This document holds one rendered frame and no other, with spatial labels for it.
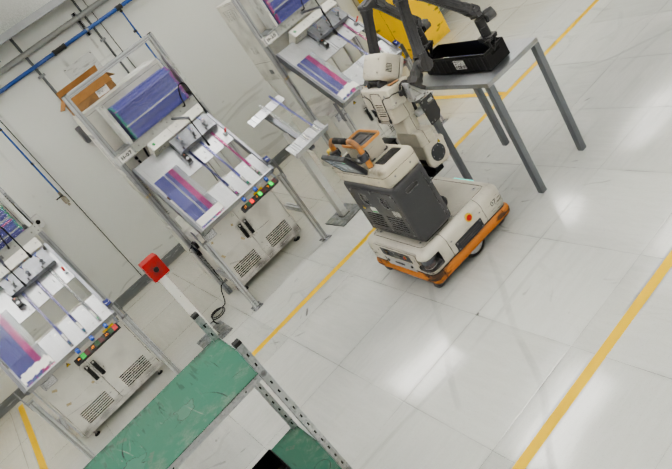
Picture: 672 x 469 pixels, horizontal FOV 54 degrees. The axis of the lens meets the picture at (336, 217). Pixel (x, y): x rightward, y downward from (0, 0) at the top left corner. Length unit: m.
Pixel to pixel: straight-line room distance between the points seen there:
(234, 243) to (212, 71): 2.23
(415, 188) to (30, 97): 3.74
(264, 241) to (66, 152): 2.10
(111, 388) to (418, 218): 2.53
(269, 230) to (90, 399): 1.74
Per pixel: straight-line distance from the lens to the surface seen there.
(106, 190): 6.40
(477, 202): 3.89
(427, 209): 3.70
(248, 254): 5.11
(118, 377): 4.99
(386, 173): 3.51
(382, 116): 3.82
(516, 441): 2.98
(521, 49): 4.01
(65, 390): 4.94
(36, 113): 6.28
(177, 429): 2.57
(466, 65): 4.04
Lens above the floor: 2.24
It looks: 25 degrees down
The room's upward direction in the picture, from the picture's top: 35 degrees counter-clockwise
